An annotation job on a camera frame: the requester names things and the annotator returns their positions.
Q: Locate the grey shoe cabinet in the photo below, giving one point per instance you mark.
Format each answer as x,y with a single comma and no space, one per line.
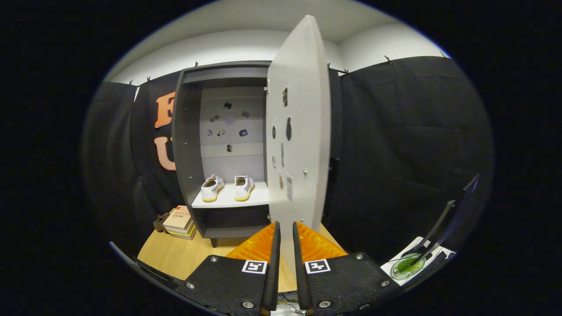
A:
186,153

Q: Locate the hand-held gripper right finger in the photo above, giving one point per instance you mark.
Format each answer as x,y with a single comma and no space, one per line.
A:
302,281

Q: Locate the beige orange book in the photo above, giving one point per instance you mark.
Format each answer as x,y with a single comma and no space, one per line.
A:
178,217

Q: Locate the black backdrop cloth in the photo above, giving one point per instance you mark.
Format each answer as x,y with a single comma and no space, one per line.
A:
395,153

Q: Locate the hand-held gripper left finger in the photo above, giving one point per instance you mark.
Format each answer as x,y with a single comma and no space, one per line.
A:
273,281

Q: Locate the white canvas shoe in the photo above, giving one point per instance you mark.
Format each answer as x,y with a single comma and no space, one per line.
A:
243,188
212,188

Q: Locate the yellow-edged book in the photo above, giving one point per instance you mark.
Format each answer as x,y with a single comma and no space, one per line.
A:
189,232

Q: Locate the dark brown object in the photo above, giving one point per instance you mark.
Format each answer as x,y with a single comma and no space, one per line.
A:
159,223

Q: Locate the white sheet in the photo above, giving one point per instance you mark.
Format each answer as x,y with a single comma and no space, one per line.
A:
439,255

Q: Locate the black stand rod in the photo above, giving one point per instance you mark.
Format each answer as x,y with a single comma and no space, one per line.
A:
439,224

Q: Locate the green glass dish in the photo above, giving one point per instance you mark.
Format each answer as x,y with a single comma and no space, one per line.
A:
406,265

